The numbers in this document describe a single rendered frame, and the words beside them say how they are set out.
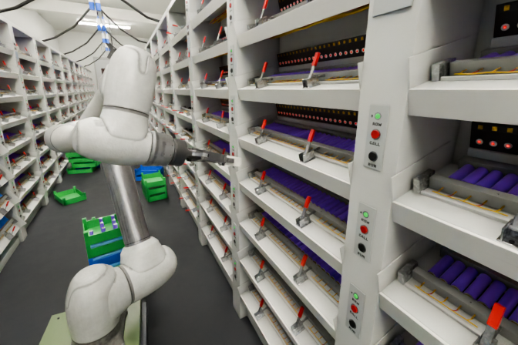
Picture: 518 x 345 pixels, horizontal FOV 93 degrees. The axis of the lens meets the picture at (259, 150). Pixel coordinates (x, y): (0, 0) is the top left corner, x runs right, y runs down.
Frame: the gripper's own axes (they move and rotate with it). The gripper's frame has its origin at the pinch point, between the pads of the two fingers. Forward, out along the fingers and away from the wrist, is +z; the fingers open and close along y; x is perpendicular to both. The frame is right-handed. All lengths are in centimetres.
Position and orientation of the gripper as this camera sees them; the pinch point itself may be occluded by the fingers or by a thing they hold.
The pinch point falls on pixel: (231, 161)
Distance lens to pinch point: 80.6
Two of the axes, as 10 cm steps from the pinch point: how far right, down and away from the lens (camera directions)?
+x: 1.0, -9.9, 1.2
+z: 7.7, 1.6, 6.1
